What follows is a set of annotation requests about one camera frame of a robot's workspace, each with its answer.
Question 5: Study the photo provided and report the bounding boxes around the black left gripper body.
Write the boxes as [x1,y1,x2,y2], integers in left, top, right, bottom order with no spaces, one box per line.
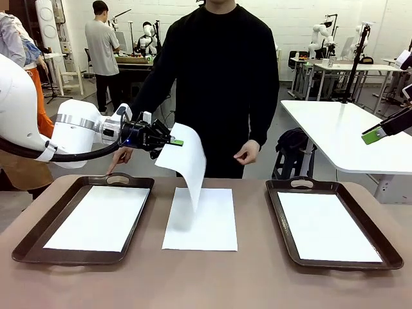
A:
[123,122,162,151]

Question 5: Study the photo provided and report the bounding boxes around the white A4 paper sheet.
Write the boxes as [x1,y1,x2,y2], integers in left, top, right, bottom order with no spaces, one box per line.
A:
[42,185,151,252]
[154,122,207,213]
[277,191,383,264]
[162,187,239,252]

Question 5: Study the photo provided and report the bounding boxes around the person's left forearm black sleeve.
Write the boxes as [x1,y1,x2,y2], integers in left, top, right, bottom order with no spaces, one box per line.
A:
[247,96,280,149]

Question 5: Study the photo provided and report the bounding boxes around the person's right forearm black sleeve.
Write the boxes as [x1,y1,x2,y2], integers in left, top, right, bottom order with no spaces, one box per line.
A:
[128,73,176,123]

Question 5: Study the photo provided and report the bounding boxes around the person's right hand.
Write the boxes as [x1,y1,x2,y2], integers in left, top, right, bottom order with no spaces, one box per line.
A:
[106,146,135,176]

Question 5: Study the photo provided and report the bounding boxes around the person's left hand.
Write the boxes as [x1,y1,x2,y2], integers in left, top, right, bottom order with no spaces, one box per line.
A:
[233,139,261,165]

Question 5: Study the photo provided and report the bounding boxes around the large white table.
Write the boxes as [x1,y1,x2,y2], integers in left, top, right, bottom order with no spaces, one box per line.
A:
[279,99,412,204]

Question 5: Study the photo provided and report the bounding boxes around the dark workbench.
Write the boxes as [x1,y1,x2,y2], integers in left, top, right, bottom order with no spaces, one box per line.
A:
[115,56,162,97]

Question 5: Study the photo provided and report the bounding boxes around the white desk grey legs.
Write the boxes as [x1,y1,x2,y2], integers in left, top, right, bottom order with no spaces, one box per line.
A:
[288,57,407,101]

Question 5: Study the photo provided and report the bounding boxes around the black tripod pole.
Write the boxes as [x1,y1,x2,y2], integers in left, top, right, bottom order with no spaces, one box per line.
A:
[341,23,371,104]

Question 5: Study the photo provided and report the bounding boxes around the dark cloth on stool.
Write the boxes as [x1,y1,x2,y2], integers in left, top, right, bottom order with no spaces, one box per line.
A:
[275,127,310,154]

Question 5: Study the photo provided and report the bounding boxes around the brown plastic serving tray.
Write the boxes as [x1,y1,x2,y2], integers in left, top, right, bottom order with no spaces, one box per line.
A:
[11,173,155,266]
[265,176,404,270]

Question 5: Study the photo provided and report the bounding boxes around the black mesh office chair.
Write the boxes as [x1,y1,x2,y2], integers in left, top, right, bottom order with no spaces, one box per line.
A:
[84,48,97,78]

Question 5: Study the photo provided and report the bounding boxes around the black stool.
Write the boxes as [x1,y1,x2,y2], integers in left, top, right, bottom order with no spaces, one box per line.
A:
[272,149,318,180]

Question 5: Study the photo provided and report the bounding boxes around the white monitor panel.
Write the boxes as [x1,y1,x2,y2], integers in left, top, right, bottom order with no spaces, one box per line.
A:
[340,36,355,59]

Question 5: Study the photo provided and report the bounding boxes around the person in black sweater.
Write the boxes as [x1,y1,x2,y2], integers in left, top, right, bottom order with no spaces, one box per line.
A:
[128,0,280,180]

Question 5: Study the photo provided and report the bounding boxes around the white wooden stool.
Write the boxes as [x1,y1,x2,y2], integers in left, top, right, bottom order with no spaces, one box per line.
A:
[57,65,84,97]

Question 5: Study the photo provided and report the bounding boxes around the man in white t-shirt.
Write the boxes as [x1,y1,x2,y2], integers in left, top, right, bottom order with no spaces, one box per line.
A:
[84,0,122,115]

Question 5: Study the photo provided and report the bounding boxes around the white and black lab robot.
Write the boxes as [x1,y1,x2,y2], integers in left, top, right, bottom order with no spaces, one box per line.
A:
[136,21,162,55]

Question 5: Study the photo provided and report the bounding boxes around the black chair at desk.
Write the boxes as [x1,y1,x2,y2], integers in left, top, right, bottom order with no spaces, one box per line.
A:
[288,50,310,70]

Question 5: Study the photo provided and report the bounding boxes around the tan fabric bundle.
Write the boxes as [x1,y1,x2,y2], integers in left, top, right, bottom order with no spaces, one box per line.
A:
[0,149,55,191]

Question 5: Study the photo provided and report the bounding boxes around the white tall unit with circles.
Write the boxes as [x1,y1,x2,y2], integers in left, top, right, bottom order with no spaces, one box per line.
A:
[34,0,62,55]

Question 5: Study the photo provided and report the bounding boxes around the person striped shirt orange trousers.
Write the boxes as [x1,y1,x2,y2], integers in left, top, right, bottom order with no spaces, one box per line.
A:
[0,11,55,139]

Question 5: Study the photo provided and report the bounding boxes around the black robot cable hose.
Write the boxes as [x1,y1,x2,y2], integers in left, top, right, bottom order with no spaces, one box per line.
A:
[0,120,145,163]

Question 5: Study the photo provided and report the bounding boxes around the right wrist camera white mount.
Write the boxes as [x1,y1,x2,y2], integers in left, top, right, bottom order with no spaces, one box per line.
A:
[394,50,412,70]

